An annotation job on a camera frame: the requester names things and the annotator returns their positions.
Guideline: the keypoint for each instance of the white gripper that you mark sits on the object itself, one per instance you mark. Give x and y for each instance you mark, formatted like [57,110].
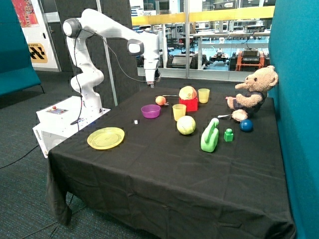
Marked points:
[152,73]

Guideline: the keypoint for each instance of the purple plastic bowl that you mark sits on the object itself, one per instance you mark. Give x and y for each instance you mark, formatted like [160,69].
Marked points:
[151,111]

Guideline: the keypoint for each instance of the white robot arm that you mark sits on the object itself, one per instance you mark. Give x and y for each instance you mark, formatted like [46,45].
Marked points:
[92,22]

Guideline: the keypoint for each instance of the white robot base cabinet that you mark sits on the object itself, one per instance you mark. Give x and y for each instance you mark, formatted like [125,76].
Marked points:
[62,120]

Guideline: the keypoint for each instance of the peach toy fruit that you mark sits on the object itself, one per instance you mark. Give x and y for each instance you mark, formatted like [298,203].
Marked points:
[160,100]

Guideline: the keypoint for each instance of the yellow red soft ball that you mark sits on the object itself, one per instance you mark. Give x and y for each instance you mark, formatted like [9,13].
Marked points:
[187,93]

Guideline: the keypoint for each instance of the yellow cup near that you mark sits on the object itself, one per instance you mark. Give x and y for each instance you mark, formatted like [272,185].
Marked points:
[179,110]

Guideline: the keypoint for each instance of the yellow cup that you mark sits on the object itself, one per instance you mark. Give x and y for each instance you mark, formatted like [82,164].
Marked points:
[179,110]
[203,95]

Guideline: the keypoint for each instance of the red box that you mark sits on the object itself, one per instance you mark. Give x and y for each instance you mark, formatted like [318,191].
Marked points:
[191,104]

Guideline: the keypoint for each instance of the yellow softball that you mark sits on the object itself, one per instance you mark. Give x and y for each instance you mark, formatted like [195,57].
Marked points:
[186,125]

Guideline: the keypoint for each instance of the yellow cup far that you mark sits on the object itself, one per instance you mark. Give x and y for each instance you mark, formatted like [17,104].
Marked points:
[203,95]

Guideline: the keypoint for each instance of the yellow plastic plate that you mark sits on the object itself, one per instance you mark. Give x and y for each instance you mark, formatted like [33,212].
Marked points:
[106,138]

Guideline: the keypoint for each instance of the green toy watering can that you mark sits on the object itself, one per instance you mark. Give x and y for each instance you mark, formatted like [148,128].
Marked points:
[209,138]

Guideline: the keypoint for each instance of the black tablecloth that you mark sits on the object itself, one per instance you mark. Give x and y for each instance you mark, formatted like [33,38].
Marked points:
[162,182]

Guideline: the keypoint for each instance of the green toy block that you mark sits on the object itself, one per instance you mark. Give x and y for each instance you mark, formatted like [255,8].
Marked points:
[228,135]

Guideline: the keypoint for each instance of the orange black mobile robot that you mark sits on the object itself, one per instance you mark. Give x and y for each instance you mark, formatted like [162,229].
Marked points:
[250,60]

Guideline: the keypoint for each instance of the blue ball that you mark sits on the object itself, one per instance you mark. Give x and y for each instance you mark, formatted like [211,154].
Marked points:
[246,125]

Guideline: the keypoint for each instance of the brown teddy bear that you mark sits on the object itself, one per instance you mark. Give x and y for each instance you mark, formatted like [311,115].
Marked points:
[257,85]

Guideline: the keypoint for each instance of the yellow black sign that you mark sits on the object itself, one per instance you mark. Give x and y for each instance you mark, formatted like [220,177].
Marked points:
[37,53]

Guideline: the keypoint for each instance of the teal sofa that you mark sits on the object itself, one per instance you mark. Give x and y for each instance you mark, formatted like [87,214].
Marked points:
[16,70]

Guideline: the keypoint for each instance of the red poster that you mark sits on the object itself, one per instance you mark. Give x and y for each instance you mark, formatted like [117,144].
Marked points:
[25,13]

